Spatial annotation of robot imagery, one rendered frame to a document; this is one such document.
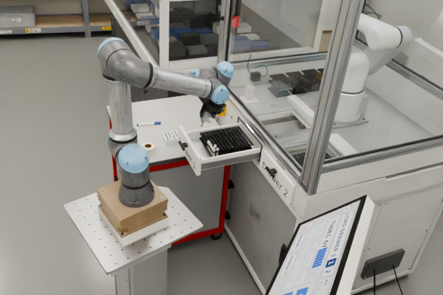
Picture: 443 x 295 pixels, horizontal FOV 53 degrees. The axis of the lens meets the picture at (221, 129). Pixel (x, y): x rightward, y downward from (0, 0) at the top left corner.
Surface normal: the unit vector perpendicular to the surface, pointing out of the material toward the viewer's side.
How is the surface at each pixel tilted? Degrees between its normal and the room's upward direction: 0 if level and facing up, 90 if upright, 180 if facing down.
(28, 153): 0
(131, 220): 90
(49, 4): 90
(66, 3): 90
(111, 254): 0
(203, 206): 90
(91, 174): 0
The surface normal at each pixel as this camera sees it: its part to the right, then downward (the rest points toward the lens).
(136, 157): 0.11, -0.75
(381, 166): 0.39, 0.52
